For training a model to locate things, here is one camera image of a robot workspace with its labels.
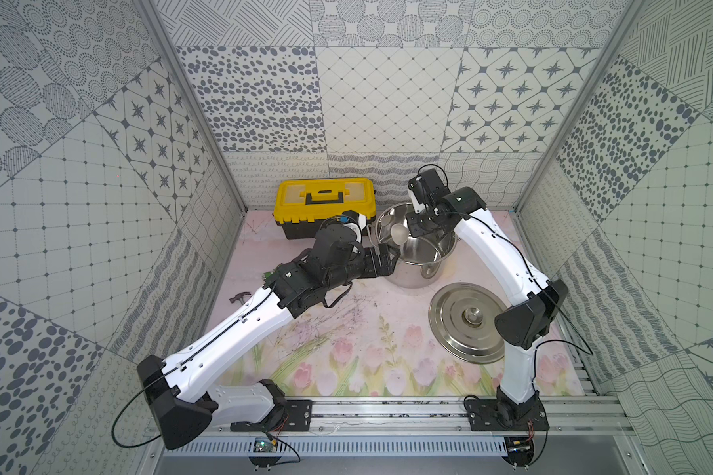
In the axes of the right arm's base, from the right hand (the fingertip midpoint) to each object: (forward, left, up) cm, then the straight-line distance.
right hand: (422, 226), depth 82 cm
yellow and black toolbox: (+17, +38, -7) cm, 42 cm away
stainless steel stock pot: (+9, -4, -27) cm, 28 cm away
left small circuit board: (-49, +41, -27) cm, 69 cm away
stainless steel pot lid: (-17, -14, -24) cm, 33 cm away
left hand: (-14, +11, +9) cm, 20 cm away
